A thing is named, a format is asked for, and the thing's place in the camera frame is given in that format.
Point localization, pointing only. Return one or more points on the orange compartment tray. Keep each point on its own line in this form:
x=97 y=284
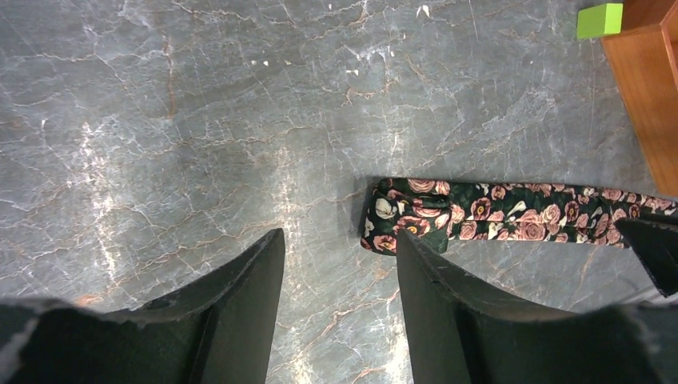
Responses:
x=643 y=59

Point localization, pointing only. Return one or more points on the green cube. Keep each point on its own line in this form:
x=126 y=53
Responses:
x=599 y=21

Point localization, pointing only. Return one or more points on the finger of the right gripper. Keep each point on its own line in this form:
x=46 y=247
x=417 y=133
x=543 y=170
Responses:
x=654 y=241

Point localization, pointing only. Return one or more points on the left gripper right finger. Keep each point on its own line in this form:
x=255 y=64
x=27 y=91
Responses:
x=461 y=329

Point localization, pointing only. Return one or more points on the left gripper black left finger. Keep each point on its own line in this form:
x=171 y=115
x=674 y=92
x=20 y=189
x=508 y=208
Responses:
x=216 y=329

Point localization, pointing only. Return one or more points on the black floral tie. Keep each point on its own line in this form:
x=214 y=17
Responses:
x=438 y=211

